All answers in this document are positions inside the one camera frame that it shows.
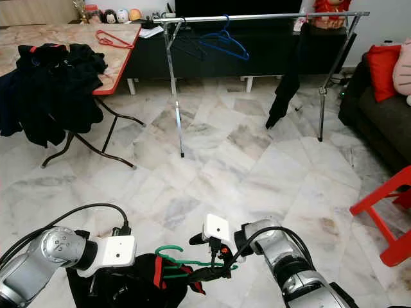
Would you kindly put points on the green plastic hanger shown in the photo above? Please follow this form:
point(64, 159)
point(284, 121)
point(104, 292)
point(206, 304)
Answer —
point(196, 262)

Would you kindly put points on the black garment red trim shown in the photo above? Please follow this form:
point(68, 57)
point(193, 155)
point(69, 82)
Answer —
point(122, 292)

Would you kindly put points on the black clothes pile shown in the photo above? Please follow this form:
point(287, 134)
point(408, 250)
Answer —
point(58, 96)

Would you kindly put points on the blue plastic hanger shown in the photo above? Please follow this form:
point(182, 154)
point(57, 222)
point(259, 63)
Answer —
point(246, 57)

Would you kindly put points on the dark thin hanger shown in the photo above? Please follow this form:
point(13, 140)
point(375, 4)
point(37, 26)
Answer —
point(189, 48)

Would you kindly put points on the red plastic hanger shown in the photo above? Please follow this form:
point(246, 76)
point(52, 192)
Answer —
point(122, 45)

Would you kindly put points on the red plastic stool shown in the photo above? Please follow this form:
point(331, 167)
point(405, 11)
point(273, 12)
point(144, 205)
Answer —
point(379, 192)

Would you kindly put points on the black t-shirt green logo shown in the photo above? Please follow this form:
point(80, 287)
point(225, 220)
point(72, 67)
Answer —
point(288, 86)

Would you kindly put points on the black TV console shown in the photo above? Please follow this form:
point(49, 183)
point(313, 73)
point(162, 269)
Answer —
point(260, 67)

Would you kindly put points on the dark brown fabric sofa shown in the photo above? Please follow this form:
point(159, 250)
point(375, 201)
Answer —
point(379, 122)

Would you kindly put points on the white paper stack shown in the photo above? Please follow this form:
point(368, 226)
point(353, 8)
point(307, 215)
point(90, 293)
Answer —
point(151, 31)

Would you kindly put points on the dark navy garment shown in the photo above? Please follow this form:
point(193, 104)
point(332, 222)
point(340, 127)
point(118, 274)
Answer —
point(13, 102)

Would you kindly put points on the orange ball toy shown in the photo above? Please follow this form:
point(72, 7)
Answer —
point(135, 15)

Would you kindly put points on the white egg toy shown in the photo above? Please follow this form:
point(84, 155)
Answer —
point(122, 16)

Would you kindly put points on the black flat television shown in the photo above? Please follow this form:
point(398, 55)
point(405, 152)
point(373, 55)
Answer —
point(244, 6)

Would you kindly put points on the floral tissue box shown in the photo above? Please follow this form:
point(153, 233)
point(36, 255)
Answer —
point(300, 24)

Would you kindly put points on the black round plush toy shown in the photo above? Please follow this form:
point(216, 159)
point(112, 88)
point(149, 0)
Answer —
point(109, 17)

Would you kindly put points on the black shirt red collar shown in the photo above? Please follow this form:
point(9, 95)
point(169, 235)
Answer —
point(48, 48)

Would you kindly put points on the red cushion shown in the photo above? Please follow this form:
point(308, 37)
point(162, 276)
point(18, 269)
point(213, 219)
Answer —
point(384, 70)

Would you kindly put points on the red lid jar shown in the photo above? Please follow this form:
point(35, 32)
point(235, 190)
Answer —
point(93, 15)

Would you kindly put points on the gold trophy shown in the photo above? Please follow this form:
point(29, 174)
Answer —
point(81, 11)

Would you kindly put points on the red robed figurine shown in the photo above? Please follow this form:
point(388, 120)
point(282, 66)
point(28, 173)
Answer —
point(332, 13)

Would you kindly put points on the light wood cabinet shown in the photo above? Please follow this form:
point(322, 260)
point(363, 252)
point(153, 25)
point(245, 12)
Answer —
point(38, 13)

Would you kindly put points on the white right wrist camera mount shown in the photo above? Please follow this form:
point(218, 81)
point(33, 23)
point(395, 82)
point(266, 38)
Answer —
point(217, 228)

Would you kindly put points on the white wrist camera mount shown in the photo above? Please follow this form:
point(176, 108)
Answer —
point(119, 253)
point(217, 228)

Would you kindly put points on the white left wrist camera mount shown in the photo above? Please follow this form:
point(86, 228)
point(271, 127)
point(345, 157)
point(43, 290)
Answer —
point(119, 253)

